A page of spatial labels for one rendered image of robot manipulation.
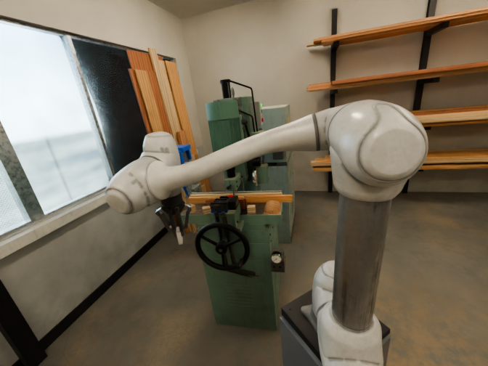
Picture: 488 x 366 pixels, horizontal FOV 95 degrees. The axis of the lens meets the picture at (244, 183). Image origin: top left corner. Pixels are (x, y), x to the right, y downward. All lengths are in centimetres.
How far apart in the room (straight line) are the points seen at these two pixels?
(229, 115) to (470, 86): 322
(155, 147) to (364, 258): 60
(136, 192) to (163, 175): 7
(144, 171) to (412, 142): 53
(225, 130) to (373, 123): 91
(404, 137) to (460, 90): 348
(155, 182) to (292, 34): 321
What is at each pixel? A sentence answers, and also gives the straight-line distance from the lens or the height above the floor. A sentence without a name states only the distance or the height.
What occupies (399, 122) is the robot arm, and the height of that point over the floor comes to 144.
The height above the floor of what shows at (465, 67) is 156.
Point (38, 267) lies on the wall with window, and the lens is 220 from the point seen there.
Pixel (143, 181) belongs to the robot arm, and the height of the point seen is 134.
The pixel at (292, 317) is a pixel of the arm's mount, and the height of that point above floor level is 64.
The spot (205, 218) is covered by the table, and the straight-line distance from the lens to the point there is 135.
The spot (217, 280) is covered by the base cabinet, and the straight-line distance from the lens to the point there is 161.
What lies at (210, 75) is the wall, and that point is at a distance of 383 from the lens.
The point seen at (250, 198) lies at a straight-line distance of 138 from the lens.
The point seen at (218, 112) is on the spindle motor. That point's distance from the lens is 121.
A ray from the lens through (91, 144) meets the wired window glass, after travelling 246.
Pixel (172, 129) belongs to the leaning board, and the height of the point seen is 125.
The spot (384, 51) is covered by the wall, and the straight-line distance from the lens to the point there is 361.
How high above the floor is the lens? 150
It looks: 20 degrees down
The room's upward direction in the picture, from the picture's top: 7 degrees counter-clockwise
